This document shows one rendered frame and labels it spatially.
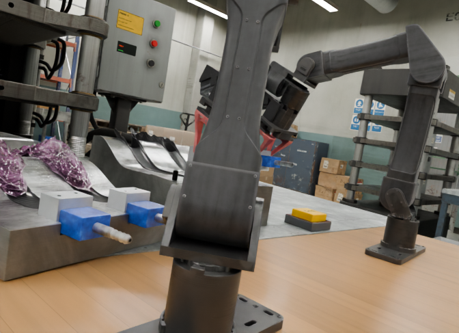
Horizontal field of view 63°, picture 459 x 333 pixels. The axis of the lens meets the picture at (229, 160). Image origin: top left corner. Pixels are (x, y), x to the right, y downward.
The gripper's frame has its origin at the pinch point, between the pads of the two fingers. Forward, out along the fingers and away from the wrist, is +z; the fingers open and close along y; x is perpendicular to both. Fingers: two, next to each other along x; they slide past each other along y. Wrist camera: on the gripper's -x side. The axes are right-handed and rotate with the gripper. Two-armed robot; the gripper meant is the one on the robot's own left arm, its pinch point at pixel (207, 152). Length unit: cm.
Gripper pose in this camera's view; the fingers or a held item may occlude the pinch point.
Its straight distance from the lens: 71.8
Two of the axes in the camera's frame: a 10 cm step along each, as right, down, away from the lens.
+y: -7.1, -2.1, -6.7
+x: 5.2, 4.8, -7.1
